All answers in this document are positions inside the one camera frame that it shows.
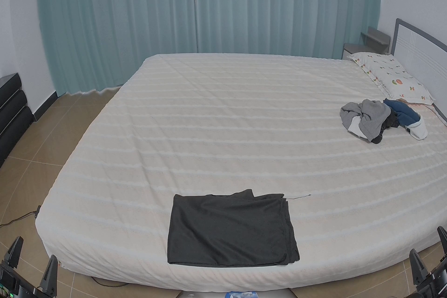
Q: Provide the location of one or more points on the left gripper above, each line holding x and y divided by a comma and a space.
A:
17, 286

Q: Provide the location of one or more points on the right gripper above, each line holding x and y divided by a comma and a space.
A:
436, 284

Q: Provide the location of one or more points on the black T-shirt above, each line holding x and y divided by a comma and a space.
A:
230, 230

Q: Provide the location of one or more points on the pile of clothes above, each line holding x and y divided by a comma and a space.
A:
370, 115

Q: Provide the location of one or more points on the bed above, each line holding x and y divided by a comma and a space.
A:
227, 115

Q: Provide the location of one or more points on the black chest of drawers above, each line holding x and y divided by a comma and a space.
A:
14, 115

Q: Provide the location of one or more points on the white printed pillow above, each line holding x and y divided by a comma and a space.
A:
394, 76

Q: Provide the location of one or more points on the grey bedside table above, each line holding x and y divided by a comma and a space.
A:
373, 40

